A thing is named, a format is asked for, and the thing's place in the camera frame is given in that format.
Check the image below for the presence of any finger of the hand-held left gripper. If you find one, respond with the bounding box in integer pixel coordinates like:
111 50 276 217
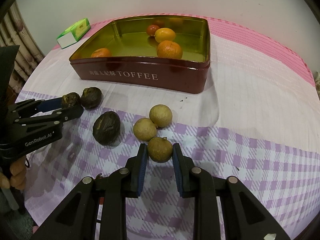
15 97 63 117
15 105 84 130

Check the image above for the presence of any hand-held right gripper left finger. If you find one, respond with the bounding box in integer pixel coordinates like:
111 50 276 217
31 144 148 240

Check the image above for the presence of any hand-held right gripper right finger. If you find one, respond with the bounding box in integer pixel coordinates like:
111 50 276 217
172 143 292 240

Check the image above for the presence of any dark brown water chestnut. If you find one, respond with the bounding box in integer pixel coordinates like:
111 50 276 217
62 92 82 108
81 87 103 110

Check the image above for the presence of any tan longan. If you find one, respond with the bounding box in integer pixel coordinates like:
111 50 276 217
147 137 173 163
133 118 158 142
149 104 173 128

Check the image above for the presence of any large dark water chestnut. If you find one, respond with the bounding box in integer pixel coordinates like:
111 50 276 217
92 112 121 146

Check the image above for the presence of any small orange tangerine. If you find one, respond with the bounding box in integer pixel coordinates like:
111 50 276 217
91 48 112 58

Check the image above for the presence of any red tin box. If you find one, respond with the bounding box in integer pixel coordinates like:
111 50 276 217
69 16 211 95

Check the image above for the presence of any red tomato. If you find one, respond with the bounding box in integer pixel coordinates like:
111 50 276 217
146 24 160 37

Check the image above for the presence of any large orange tangerine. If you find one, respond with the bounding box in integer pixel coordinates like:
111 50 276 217
156 40 183 59

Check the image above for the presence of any smooth yellow-orange citrus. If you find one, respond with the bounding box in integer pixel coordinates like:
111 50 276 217
154 27 175 43

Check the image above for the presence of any person's left hand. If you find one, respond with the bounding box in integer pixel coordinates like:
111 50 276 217
0 159 27 189

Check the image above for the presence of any green tissue box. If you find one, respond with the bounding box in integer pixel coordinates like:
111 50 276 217
56 17 91 49

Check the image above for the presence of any rattan furniture frame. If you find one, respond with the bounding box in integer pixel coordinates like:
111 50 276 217
0 1 47 80

